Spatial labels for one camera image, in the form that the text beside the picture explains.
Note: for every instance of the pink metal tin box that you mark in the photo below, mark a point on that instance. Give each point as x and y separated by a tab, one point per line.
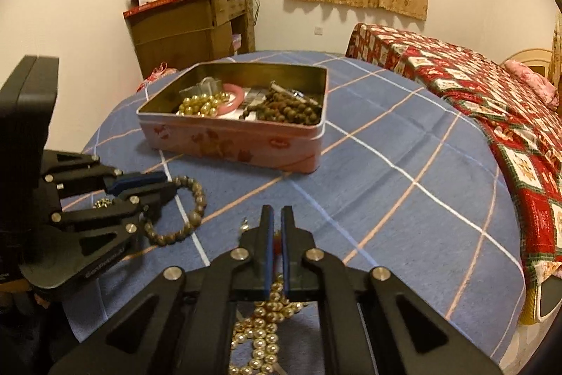
219	146

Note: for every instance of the flat red box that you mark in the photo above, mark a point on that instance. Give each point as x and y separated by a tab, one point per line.
149	6

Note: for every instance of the narrow beige patterned curtain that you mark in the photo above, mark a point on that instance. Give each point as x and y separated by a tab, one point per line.
557	58

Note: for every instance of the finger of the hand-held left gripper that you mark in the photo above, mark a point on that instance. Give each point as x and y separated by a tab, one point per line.
140	181
149	203

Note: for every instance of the pink bangle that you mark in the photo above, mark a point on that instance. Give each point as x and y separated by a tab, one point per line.
237	91

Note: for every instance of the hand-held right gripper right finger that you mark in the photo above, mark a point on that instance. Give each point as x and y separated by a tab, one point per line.
286	260

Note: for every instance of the brown wooden desk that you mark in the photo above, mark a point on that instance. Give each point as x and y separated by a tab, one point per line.
175	36

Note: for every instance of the red patterned quilt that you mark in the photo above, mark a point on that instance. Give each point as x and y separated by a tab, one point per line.
505	129

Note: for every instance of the pink floral pillow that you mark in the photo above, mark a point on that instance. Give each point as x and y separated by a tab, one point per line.
533	83

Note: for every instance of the small brown bead strand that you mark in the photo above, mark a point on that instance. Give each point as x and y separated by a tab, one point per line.
254	107

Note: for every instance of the pile of colourful clothes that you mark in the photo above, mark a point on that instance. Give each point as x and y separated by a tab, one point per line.
158	76

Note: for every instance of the cream wooden headboard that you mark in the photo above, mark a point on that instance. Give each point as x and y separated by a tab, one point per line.
529	56

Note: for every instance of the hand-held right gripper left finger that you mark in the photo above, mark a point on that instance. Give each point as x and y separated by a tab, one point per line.
268	260

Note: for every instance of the wall socket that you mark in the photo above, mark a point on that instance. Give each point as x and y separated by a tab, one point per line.
318	31

